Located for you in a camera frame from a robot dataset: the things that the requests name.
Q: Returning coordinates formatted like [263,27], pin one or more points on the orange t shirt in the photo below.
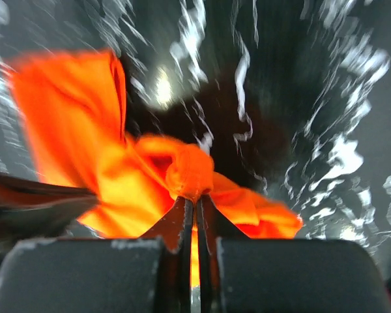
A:
[74,108]

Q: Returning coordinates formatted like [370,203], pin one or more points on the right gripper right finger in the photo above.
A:
[211,225]

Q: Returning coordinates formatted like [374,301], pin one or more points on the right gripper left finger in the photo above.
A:
[174,229]

